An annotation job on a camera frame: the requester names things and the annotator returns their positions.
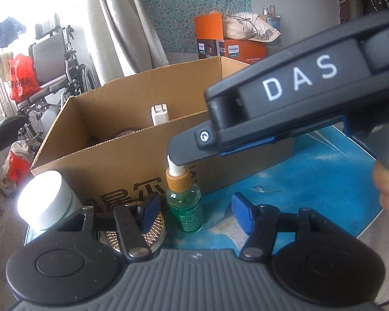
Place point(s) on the grey curtain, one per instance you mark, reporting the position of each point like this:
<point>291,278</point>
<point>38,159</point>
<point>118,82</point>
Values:
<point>123,22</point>

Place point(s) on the blue floral wall cloth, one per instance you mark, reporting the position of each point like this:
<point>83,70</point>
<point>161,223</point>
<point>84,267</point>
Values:
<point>194,0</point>

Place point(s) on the red plastic bag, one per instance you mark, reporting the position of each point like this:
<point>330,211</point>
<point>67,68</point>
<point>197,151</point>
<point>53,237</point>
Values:
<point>22,77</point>
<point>16,168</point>

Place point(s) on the white charger plug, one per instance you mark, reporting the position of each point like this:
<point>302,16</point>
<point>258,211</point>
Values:
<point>158,115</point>

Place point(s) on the green dropper bottle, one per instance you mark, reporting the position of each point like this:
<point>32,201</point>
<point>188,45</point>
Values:
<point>184,207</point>

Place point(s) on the brown cardboard box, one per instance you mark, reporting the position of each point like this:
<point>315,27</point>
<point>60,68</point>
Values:
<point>116,168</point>

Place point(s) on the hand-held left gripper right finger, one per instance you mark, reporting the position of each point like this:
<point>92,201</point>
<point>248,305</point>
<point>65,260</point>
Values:
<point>241,212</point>

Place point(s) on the white plastic jar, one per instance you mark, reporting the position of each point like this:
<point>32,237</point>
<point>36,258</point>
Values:
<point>45,197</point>

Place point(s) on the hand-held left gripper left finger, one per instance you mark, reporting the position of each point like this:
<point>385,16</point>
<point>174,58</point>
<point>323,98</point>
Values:
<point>150,210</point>

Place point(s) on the white round container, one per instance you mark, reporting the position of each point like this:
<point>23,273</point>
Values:
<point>49,118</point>

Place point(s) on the clear bottles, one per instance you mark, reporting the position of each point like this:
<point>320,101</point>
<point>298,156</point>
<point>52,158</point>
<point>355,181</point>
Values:
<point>272,17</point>

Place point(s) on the grey wheelchair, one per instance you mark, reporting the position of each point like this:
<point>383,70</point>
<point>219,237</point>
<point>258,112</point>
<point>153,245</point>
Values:
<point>48,61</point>

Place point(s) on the dark round object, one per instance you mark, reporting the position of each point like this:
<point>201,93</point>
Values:
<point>127,132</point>

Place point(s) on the white checkered cap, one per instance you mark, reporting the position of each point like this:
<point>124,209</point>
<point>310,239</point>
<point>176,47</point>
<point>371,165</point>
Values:
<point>249,27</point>

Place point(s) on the blue hanging clothes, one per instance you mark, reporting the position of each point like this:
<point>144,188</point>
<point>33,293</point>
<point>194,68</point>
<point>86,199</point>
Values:
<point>6,32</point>

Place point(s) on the orange appliance box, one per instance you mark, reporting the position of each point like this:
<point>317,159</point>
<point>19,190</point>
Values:
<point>243,50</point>

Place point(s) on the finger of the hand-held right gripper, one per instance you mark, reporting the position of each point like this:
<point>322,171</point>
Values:
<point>188,149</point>

